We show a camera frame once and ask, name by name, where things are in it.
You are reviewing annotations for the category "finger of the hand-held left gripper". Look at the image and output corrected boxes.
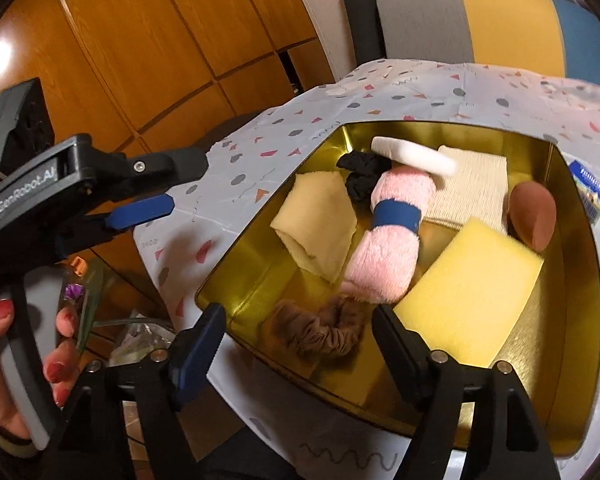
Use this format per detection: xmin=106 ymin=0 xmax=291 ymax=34
xmin=55 ymin=194 xmax=176 ymax=256
xmin=87 ymin=146 xmax=209 ymax=196

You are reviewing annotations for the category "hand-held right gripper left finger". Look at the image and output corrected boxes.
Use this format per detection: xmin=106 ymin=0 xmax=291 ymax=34
xmin=45 ymin=302 xmax=228 ymax=480

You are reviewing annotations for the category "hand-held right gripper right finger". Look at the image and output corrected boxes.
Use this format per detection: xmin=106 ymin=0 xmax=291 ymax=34
xmin=371 ymin=304 xmax=563 ymax=480

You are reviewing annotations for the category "brown scrunchie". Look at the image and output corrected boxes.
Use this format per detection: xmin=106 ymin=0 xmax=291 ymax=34
xmin=269 ymin=294 xmax=367 ymax=360

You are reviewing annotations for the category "pink towel blue band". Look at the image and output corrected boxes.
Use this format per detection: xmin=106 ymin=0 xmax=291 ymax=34
xmin=344 ymin=170 xmax=437 ymax=305

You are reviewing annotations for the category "yellow and green sponge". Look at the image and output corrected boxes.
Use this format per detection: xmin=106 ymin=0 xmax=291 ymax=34
xmin=394 ymin=216 xmax=546 ymax=368

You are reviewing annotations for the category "gold metal tin box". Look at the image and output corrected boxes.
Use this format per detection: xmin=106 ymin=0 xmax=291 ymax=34
xmin=195 ymin=121 xmax=600 ymax=458

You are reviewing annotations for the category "pale yellow cloth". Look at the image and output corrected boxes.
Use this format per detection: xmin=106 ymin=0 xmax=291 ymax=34
xmin=270 ymin=170 xmax=359 ymax=285

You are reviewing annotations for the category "brown egg-shaped sponge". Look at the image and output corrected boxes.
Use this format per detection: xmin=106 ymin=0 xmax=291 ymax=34
xmin=502 ymin=182 xmax=558 ymax=253

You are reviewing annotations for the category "white foam block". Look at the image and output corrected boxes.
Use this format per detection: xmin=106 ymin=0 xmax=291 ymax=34
xmin=371 ymin=136 xmax=458 ymax=178

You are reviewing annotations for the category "clear plastic bag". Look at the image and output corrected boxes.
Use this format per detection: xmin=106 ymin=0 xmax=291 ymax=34
xmin=92 ymin=310 xmax=178 ymax=366

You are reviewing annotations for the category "clear plastic packaging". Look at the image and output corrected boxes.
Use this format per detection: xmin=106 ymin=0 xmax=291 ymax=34
xmin=62 ymin=255 xmax=106 ymax=356

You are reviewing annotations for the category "wooden cabinet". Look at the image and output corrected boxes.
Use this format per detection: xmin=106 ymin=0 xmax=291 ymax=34
xmin=0 ymin=0 xmax=338 ymax=281

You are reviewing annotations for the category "patterned light blue tablecloth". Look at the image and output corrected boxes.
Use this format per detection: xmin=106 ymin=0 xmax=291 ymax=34
xmin=132 ymin=57 xmax=600 ymax=480

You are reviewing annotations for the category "black scrunchie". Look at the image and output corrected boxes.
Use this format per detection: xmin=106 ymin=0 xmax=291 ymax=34
xmin=336 ymin=151 xmax=398 ymax=206

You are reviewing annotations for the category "cream folded cloth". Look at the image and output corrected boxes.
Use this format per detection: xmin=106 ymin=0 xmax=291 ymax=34
xmin=422 ymin=145 xmax=510 ymax=228

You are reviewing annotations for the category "blue green tissue pack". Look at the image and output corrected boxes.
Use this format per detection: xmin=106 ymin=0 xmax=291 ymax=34
xmin=569 ymin=159 xmax=600 ymax=222

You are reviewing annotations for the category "black padded bar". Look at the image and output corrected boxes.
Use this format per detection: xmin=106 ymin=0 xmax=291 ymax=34
xmin=339 ymin=0 xmax=385 ymax=68

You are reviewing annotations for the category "beige bracelet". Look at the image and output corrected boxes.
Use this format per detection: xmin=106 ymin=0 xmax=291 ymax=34
xmin=0 ymin=417 xmax=38 ymax=458

